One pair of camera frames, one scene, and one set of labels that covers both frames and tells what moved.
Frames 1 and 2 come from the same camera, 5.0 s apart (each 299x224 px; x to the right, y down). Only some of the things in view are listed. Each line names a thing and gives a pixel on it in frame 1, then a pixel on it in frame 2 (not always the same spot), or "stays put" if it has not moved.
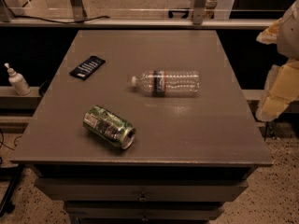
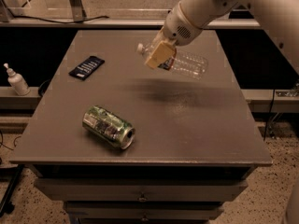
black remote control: (88, 67) stays put
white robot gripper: (290, 37) -> (179, 29)
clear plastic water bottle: (168, 83) -> (163, 53)
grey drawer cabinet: (143, 126) stays put
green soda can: (109, 127) stays put
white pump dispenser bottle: (18, 81) stays put
